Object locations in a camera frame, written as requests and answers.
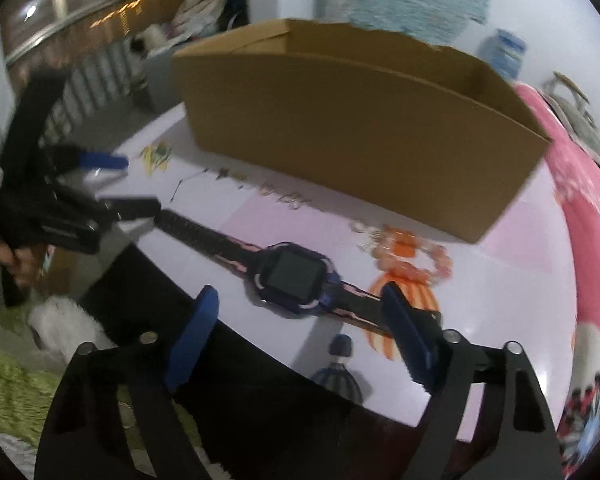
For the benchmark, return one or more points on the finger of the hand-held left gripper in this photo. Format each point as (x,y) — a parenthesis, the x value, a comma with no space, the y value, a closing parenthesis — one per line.
(135,208)
(105,161)

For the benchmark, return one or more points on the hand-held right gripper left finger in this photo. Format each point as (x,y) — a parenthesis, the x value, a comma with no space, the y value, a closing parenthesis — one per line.
(202,327)

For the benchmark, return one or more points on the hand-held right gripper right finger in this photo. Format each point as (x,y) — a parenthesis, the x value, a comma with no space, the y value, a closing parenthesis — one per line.
(405,330)

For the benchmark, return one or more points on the brown cardboard box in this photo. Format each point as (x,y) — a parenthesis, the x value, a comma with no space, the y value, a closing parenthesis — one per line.
(355,135)

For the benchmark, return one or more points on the person's left hand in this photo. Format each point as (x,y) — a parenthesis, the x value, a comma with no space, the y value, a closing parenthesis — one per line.
(27,262)

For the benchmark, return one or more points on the thin silver pin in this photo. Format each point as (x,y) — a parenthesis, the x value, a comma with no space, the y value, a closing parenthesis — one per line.
(187,185)

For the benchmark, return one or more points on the white fluffy rug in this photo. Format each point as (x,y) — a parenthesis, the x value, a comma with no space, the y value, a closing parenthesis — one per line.
(70,325)

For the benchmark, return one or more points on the silver butterfly pendant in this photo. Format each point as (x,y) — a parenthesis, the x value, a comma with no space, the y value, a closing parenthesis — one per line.
(294,200)

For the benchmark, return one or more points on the brown framed window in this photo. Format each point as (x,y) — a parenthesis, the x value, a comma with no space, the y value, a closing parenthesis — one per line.
(80,0)

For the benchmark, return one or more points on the pile of clothes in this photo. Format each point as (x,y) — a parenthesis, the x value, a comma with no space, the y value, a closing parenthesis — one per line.
(205,5)

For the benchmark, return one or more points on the green shaggy rug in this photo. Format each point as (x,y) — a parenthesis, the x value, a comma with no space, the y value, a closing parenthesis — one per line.
(10,385)

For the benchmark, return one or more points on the pink floral blanket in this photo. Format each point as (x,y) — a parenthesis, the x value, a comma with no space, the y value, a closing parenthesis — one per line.
(580,240)

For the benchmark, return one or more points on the grey knitted blanket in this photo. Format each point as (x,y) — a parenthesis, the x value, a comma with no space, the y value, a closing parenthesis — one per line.
(595,135)

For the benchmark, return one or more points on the blue water jug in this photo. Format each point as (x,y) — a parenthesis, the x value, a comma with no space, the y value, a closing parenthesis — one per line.
(505,55)

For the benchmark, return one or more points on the wooden chair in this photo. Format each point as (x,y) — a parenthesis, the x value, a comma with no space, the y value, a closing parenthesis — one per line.
(572,90)

